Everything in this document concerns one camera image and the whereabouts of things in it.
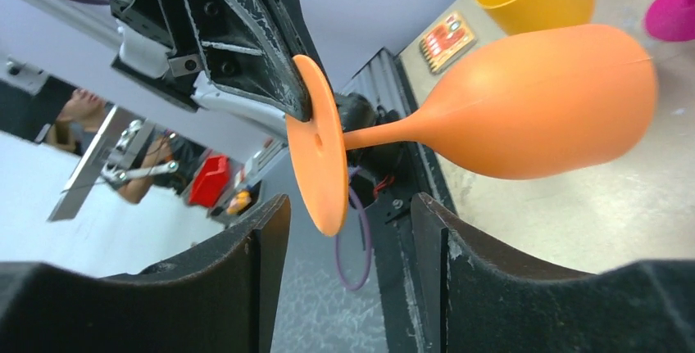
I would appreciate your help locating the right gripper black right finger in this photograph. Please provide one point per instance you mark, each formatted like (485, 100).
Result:
(482, 295)

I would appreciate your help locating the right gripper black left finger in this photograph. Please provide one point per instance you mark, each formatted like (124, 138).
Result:
(218, 296)

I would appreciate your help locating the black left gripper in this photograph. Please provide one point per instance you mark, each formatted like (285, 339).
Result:
(247, 49)

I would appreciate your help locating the orange wine glass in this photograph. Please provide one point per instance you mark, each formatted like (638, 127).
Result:
(525, 106)

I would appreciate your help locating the pink wine glass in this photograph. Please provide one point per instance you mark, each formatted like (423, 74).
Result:
(670, 20)

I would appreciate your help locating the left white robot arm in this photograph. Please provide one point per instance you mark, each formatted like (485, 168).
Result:
(206, 94)

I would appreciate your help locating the red bin in background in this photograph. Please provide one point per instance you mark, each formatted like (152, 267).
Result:
(210, 181)

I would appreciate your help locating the orange small circuit board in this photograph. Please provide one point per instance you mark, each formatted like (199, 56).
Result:
(446, 41)

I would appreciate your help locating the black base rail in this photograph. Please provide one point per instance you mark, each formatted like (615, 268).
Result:
(384, 180)

